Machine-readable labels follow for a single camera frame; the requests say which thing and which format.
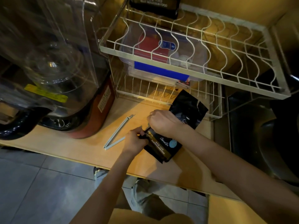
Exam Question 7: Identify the person's right hand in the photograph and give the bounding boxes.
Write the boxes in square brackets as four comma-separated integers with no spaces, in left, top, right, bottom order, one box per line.
[147,109,187,139]

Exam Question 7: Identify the person's left hand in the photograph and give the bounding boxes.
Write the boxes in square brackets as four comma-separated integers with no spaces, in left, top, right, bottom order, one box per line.
[122,126,149,156]

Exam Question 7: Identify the black coffee bag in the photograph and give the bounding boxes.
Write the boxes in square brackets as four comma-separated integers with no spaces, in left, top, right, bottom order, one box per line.
[139,89,209,164]

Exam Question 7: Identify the person's left forearm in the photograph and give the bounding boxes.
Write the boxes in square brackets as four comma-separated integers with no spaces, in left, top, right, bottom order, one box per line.
[70,150,138,224]

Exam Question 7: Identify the person's right forearm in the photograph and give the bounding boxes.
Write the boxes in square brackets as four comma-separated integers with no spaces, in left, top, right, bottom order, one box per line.
[172,125,299,224]

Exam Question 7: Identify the white bag sealing clip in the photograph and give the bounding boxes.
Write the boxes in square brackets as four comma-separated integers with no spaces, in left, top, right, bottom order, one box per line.
[103,114,136,151]

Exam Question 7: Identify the person's shoe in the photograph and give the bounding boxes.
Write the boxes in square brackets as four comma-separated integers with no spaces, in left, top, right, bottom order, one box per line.
[93,167,109,179]

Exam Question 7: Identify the person's grey trouser legs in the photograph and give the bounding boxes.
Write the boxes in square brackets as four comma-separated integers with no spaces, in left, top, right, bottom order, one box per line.
[94,169,194,224]

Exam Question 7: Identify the clear plastic storage container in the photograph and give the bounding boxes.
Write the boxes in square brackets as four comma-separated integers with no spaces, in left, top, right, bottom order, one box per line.
[119,22,208,85]

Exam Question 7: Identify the stainless steel sink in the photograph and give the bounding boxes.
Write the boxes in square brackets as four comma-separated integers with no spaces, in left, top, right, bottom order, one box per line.
[228,68,299,184]

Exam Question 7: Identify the black packet with label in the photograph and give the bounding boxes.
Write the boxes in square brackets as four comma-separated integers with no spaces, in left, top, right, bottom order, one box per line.
[129,0,182,20]

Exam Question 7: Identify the white wire dish rack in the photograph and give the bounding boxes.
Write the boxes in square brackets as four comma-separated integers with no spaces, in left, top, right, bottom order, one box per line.
[98,2,291,121]

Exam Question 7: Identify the blender with clear enclosure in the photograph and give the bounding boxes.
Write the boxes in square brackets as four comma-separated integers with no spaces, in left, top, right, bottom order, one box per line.
[0,0,116,141]

